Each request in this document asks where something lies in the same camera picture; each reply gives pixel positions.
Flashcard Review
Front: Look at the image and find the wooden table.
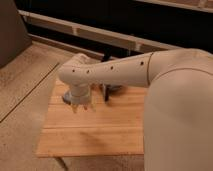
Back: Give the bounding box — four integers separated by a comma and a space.
36, 81, 146, 157

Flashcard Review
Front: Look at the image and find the dark cabinet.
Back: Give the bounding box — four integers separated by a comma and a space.
0, 0, 32, 68

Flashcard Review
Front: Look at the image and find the blue sponge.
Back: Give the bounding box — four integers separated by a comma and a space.
62, 92, 71, 104

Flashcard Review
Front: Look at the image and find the white railing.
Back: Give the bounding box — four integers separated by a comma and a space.
19, 10, 179, 52

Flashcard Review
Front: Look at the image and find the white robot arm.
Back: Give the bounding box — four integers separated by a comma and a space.
59, 48, 213, 171

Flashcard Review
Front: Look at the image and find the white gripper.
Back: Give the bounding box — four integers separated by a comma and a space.
70, 84, 95, 114

